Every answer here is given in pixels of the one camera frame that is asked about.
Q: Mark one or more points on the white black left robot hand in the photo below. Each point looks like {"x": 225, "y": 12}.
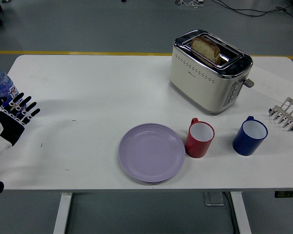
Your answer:
{"x": 12, "y": 119}

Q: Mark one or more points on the purple round plate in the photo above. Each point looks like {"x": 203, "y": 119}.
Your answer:
{"x": 152, "y": 152}

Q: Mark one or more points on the clear plastic water bottle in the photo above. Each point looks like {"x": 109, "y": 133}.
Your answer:
{"x": 2, "y": 85}

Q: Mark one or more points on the white table leg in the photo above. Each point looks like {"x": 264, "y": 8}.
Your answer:
{"x": 240, "y": 214}
{"x": 62, "y": 214}

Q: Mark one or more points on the red enamel mug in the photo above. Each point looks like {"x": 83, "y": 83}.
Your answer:
{"x": 199, "y": 139}

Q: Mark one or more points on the cream chrome toaster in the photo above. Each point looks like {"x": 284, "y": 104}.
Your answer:
{"x": 207, "y": 75}

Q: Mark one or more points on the brown bread slice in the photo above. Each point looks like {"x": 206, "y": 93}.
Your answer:
{"x": 207, "y": 48}

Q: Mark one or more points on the grey floor socket box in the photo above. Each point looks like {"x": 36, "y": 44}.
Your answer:
{"x": 213, "y": 198}

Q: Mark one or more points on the blue enamel mug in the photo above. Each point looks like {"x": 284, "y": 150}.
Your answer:
{"x": 249, "y": 136}

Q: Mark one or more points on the white paper sheet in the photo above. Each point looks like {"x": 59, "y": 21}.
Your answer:
{"x": 274, "y": 86}

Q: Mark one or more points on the silver metal toast rack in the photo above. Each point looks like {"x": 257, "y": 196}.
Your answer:
{"x": 286, "y": 113}

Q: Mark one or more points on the black table control panel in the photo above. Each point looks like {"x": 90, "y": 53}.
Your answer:
{"x": 288, "y": 194}

